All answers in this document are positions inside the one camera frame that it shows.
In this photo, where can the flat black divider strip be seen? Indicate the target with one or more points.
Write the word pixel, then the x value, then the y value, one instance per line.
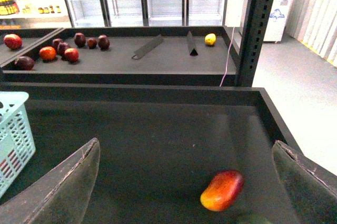
pixel 142 51

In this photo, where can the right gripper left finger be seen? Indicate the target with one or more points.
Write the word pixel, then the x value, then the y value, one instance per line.
pixel 60 196

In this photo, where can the red apple in tray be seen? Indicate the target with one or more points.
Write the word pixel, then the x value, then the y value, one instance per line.
pixel 71 54

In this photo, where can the dark plum right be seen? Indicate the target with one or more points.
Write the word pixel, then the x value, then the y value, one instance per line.
pixel 103 42

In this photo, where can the small dark red fruit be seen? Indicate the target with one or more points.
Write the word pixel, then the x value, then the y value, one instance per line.
pixel 92 43

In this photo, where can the near black display tray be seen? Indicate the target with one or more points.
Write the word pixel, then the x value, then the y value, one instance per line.
pixel 160 148

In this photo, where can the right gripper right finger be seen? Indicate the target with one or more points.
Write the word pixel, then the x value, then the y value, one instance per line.
pixel 311 188

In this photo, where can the red yellow mango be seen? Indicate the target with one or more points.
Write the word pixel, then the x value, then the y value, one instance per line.
pixel 222 191

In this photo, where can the dark plum front left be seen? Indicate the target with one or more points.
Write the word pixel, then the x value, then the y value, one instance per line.
pixel 24 63

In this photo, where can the shelf with bottles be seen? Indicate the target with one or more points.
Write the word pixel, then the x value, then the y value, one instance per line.
pixel 17 14

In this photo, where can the triangular black divider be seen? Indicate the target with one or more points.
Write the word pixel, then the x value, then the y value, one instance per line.
pixel 191 45

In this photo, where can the red apple far left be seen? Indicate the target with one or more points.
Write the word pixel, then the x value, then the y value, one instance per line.
pixel 13 41

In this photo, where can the left black display tray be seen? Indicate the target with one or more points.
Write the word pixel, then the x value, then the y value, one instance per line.
pixel 30 38

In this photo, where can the dark plum middle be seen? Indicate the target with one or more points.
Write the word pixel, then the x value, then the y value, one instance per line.
pixel 62 47

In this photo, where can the white blue chest freezer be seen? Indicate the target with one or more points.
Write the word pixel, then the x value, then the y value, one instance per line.
pixel 277 20

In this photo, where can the far black display tray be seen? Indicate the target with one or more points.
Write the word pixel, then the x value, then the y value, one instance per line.
pixel 167 64

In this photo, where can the dark plum tall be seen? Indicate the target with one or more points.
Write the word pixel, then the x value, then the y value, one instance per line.
pixel 79 40

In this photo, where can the green fruit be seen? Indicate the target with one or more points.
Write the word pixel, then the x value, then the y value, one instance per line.
pixel 251 218

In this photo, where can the light blue plastic basket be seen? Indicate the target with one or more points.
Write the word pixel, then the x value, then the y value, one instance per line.
pixel 17 143

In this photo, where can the black display tray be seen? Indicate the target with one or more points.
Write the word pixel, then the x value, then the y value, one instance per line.
pixel 167 64
pixel 30 38
pixel 160 148

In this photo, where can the orange red fruit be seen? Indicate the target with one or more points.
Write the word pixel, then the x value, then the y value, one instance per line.
pixel 47 53

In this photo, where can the black perforated shelf post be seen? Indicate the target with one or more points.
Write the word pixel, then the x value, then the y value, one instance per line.
pixel 254 28

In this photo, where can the yellow lemon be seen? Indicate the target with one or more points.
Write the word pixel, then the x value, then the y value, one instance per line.
pixel 210 39

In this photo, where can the dark plum back left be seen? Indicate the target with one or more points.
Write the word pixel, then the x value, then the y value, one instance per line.
pixel 56 42

